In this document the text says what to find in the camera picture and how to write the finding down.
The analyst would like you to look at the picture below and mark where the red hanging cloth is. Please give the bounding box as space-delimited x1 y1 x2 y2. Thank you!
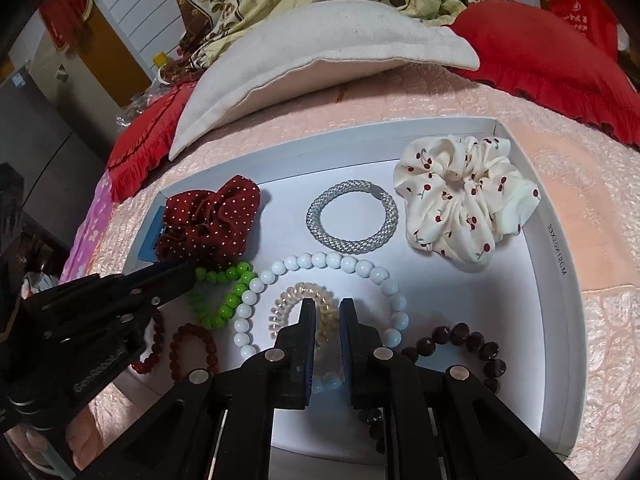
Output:
39 0 96 51

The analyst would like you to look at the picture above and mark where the grey refrigerator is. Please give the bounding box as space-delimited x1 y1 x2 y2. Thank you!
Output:
0 50 113 261

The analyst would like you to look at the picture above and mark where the white pillow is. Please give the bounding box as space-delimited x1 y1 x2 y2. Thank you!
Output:
167 0 481 162

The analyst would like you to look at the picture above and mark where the white cherry print scrunchie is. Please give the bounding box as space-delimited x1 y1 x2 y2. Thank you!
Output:
392 134 542 266

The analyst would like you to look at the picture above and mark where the pink bedspread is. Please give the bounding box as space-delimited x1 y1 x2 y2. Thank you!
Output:
65 60 640 480

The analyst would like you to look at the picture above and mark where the small red frilled pillow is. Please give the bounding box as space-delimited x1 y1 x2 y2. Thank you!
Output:
106 82 196 203

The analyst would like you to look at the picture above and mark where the floral quilt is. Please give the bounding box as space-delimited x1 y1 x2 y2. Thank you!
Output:
165 0 506 78

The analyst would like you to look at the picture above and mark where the large red frilled pillow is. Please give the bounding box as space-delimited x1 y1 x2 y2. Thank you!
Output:
447 0 640 148

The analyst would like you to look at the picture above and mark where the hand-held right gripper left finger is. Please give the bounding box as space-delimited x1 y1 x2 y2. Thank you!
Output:
75 299 319 480

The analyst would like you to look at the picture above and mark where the small red bead bracelet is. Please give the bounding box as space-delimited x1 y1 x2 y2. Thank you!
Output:
169 324 220 373
131 307 164 376

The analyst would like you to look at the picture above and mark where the dark large bead bracelet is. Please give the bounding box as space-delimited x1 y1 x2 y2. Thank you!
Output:
357 324 507 441

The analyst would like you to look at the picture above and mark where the white bead bracelet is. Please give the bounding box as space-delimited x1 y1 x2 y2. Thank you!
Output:
234 251 410 395

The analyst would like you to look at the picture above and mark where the white cardboard box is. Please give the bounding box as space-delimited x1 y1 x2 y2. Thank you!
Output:
122 116 588 456

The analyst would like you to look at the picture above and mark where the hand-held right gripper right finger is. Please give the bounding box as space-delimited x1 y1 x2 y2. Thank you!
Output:
339 298 581 480

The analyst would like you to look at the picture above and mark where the purple floral sheet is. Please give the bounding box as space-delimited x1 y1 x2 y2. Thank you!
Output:
60 170 118 286

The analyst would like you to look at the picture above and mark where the person's left hand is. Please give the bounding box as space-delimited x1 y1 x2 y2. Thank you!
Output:
15 400 108 471

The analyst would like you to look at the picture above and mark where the blue box label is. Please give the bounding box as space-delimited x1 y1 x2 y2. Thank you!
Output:
141 230 168 263

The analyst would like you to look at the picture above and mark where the red polka dot scrunchie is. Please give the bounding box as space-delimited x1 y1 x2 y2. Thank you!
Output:
156 175 262 271

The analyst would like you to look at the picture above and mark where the green bead bracelet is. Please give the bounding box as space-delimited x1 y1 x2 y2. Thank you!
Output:
187 260 256 330

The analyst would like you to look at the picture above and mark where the red bag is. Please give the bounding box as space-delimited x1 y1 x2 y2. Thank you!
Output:
545 0 621 61

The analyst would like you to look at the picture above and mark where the silver braided hair tie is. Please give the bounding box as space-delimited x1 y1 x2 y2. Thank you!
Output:
306 180 398 255

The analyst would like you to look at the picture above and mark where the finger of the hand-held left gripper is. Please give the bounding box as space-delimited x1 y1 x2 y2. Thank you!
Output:
70 329 149 397
120 259 212 307

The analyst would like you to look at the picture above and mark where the clear plastic bag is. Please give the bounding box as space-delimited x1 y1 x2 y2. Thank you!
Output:
116 87 166 128

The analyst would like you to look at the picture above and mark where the wooden door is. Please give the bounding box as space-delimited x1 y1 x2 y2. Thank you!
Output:
82 5 151 108

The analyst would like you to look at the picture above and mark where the clear spiral hair tie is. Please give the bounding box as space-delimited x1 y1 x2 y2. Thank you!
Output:
270 282 346 348

